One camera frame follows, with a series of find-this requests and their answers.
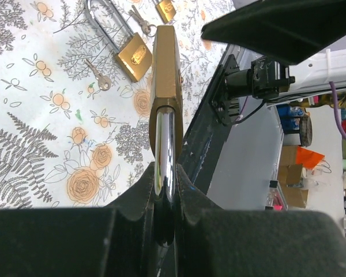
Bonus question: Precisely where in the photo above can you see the large brass padlock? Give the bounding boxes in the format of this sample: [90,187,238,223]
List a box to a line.
[149,25,183,246]

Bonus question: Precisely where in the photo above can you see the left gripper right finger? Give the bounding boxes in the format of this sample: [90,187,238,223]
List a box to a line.
[175,166,346,276]

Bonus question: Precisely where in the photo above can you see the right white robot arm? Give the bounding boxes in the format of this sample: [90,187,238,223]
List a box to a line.
[201,1,346,125]

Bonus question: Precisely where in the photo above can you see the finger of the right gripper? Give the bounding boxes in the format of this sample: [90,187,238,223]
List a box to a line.
[201,0,346,65]

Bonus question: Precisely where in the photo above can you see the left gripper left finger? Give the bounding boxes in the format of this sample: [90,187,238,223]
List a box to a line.
[0,164,157,276]

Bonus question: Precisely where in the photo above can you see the brass padlock long shackle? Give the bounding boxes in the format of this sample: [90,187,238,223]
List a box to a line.
[85,1,152,83]

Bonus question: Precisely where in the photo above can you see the background clutter shelf items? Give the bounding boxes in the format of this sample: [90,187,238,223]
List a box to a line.
[277,105,346,236]

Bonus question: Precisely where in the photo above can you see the small silver key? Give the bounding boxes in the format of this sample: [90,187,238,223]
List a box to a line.
[129,5,156,38]
[85,59,111,91]

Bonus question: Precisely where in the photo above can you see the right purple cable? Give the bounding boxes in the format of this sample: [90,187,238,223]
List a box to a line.
[328,81,346,151]

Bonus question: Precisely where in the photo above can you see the floral table mat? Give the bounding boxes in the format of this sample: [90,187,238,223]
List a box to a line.
[0,1,153,209]

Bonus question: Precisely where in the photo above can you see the small brass padlock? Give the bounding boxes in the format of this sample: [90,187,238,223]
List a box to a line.
[153,0,176,24]

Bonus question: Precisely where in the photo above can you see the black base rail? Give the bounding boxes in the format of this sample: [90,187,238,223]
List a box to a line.
[178,45,244,194]

